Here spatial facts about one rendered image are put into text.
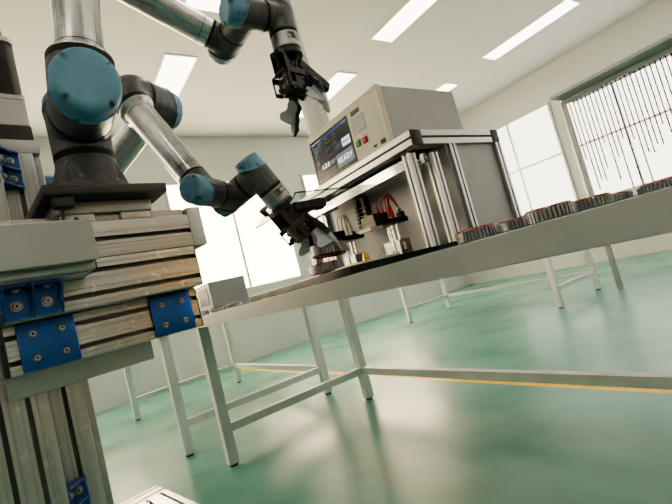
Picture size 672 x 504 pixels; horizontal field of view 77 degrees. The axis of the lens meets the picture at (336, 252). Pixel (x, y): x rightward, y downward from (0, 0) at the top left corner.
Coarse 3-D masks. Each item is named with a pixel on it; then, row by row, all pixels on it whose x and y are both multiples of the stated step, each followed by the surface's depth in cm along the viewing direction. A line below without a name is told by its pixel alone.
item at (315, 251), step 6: (342, 240) 122; (312, 246) 121; (330, 246) 119; (342, 246) 121; (312, 252) 121; (318, 252) 120; (324, 252) 119; (330, 252) 119; (336, 252) 120; (342, 252) 122; (318, 258) 126
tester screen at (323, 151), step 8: (344, 120) 149; (336, 128) 154; (344, 128) 150; (328, 136) 158; (336, 136) 154; (344, 136) 151; (320, 144) 163; (328, 144) 159; (312, 152) 168; (320, 152) 164; (328, 152) 160; (336, 152) 156; (320, 160) 165; (328, 160) 161; (336, 160) 157; (352, 160) 149; (320, 168) 166; (328, 168) 161; (328, 176) 162
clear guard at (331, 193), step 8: (296, 192) 140; (304, 192) 142; (312, 192) 145; (320, 192) 149; (328, 192) 152; (336, 192) 156; (344, 192) 159; (296, 200) 151; (304, 200) 155; (328, 200) 166
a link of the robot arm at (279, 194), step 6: (276, 186) 115; (282, 186) 116; (270, 192) 114; (276, 192) 115; (282, 192) 115; (288, 192) 117; (264, 198) 115; (270, 198) 115; (276, 198) 115; (282, 198) 115; (270, 204) 116; (276, 204) 115
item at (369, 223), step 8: (368, 216) 135; (376, 216) 134; (384, 216) 136; (400, 216) 139; (368, 224) 135; (376, 224) 133; (384, 224) 135; (392, 224) 141; (360, 232) 136; (368, 232) 137; (400, 232) 139
